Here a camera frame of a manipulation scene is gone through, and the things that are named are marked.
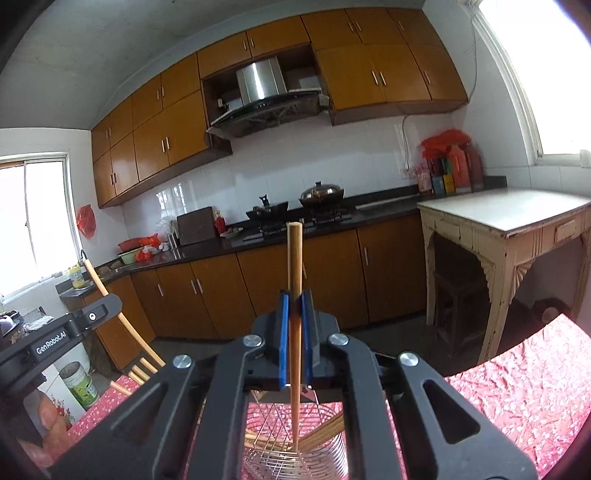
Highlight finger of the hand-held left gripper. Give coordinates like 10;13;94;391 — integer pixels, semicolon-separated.
69;294;123;334

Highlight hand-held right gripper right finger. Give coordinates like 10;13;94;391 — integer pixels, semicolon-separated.
299;288;539;480

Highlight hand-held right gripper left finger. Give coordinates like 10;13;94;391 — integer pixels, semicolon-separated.
50;290;291;480

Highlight steel wire chopstick rack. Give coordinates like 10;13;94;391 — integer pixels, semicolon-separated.
242;390;348;480

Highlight person's left hand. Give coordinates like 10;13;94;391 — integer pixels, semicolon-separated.
16;390;75;469

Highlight white plastic bucket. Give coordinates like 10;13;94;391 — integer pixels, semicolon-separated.
60;362;100;409

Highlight brown lower kitchen cabinets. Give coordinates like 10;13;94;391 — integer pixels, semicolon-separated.
60;215;434;371

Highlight hanging red plastic bag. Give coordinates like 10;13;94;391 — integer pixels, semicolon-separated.
76;204;97;239

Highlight black gas stove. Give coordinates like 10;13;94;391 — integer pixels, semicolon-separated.
242;210;355;244

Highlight dark rectangular board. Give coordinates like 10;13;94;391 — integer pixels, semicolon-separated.
177;208;218;247

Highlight dark pot with lid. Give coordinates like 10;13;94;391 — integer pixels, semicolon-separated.
299;181;345;210

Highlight black kitchen countertop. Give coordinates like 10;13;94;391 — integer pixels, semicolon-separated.
55;175;508;297

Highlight red floral tablecloth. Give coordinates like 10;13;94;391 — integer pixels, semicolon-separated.
67;314;591;480

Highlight cream wooden side table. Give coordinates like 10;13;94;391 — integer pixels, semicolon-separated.
417;187;591;366

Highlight dark red bottle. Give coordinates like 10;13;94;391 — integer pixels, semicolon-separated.
464;141;485;193

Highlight red plastic bag on bottles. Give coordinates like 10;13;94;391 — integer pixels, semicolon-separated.
421;130;472;158

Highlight steel range hood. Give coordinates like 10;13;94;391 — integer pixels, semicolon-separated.
206;60;330;139

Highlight large bright window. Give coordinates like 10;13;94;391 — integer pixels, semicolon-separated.
471;0;591;168

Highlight sliding window with frame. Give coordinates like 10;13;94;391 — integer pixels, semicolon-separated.
0;156;77;304

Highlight black wok with handle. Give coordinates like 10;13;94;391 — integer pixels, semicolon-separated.
246;195;290;222

